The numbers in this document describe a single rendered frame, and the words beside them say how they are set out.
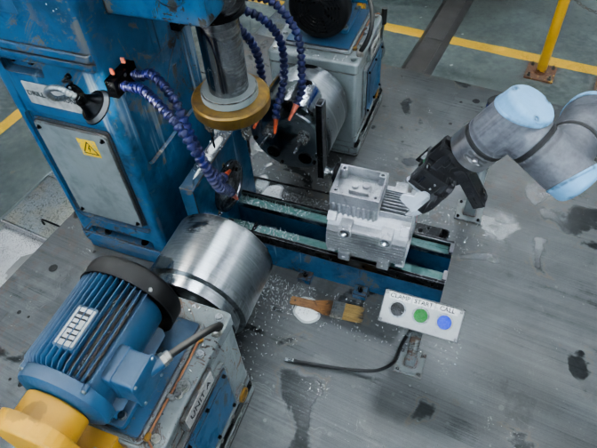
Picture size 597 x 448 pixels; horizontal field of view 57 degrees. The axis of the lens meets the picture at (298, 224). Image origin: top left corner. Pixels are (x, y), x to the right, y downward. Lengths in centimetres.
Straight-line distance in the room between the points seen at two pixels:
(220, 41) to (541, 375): 108
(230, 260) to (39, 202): 149
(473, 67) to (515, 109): 279
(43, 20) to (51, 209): 142
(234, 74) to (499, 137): 55
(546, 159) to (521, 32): 318
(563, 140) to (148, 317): 76
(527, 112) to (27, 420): 90
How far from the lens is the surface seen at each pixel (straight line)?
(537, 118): 101
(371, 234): 133
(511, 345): 154
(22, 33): 127
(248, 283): 123
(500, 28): 419
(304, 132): 157
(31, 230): 248
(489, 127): 103
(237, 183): 157
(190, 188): 136
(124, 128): 129
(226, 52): 119
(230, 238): 123
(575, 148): 106
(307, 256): 151
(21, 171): 347
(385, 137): 197
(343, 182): 137
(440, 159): 112
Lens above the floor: 210
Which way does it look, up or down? 50 degrees down
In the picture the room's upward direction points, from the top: 5 degrees counter-clockwise
